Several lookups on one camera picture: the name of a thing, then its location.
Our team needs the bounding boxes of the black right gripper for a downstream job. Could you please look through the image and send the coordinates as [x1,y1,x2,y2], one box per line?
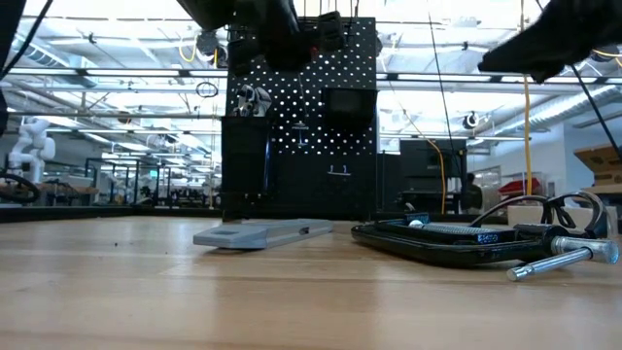
[478,0,622,84]

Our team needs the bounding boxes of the black C-clamp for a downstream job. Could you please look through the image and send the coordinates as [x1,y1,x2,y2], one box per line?
[350,212,621,284]

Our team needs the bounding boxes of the person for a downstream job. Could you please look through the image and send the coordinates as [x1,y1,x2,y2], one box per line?
[460,172,486,214]

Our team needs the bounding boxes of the short black pegboard bin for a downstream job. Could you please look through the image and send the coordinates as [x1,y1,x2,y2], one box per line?
[321,87,378,133]

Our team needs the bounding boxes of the black looped hose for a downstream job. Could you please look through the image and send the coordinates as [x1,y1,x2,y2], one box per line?
[0,172,43,205]

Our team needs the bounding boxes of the black frame workbench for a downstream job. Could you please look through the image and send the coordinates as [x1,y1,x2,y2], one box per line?
[85,155,223,209]

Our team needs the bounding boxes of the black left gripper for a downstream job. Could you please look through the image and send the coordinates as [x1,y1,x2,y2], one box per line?
[226,0,348,78]

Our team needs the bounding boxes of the black perforated pegboard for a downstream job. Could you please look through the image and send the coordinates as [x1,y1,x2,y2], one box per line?
[221,17,379,221]

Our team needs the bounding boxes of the black safety glasses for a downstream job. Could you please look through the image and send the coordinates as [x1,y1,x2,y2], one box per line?
[466,190,612,240]

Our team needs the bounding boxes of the black wire basket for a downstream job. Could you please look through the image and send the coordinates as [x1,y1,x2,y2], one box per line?
[318,0,362,23]

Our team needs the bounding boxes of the tall black pegboard bin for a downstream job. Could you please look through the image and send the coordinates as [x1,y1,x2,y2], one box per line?
[221,115,271,221]

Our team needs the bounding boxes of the black cabinet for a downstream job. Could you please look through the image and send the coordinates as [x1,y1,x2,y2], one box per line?
[398,138,468,215]

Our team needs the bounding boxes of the blue spirit level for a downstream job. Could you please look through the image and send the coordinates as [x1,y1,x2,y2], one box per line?
[192,218,335,252]

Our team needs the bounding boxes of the curved yellow cable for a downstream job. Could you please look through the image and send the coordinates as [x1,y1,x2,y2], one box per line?
[427,138,448,215]

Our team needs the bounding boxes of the black aluminium table frame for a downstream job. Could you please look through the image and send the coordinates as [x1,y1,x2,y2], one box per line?
[0,202,622,226]

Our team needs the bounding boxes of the long yellow cable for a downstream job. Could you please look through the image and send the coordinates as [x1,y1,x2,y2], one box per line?
[522,75,535,196]

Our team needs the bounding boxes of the brown cardboard box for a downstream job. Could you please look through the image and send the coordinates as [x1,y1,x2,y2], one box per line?
[572,143,622,195]

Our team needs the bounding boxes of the white robot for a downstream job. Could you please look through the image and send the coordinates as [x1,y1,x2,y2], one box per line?
[5,116,58,185]

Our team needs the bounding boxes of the thin black pole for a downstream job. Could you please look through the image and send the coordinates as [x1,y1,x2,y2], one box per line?
[569,62,622,159]

